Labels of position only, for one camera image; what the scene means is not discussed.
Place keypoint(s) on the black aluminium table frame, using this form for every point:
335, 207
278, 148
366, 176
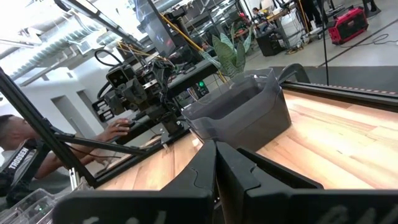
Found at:
37, 124

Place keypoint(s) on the black cabinet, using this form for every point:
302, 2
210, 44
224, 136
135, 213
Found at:
270, 43

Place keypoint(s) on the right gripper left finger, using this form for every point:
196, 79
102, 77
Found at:
140, 208

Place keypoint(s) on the clear plastic basket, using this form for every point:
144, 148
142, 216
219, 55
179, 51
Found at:
31, 208

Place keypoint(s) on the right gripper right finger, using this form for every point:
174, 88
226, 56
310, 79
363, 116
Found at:
295, 208

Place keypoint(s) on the red equipment case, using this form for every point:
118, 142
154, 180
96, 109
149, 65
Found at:
348, 26

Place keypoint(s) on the green snake plant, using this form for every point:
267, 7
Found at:
228, 53

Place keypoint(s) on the person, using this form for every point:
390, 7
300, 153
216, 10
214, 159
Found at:
18, 137
257, 14

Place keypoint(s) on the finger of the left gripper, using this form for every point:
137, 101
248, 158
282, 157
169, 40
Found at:
103, 110

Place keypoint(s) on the computer monitor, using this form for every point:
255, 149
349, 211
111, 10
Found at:
158, 34

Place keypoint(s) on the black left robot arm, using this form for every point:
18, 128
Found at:
168, 115

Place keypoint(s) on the person's hand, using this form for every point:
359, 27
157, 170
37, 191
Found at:
118, 129

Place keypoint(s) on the grey desk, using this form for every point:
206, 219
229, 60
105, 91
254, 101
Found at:
192, 74

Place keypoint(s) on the smoky grey plastic basket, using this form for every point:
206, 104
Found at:
248, 124
230, 99

